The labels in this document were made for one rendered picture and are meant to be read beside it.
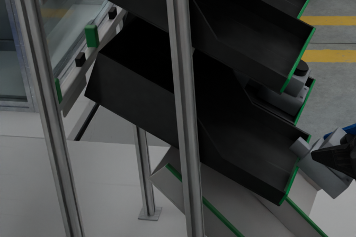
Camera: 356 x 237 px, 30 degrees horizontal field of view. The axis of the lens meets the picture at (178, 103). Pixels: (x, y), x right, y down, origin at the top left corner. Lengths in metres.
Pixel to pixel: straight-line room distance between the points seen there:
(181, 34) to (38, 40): 0.17
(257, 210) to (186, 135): 0.26
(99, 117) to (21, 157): 0.33
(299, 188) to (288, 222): 0.12
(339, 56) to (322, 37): 0.24
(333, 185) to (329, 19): 3.27
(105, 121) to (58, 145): 1.02
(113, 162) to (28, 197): 0.20
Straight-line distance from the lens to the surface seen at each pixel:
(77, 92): 0.92
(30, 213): 1.39
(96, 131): 1.78
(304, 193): 1.13
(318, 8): 4.23
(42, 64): 0.78
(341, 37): 3.88
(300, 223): 1.02
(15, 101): 1.71
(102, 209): 1.36
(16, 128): 1.65
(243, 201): 0.98
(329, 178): 0.85
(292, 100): 0.97
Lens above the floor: 1.73
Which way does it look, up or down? 32 degrees down
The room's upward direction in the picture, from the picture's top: 5 degrees counter-clockwise
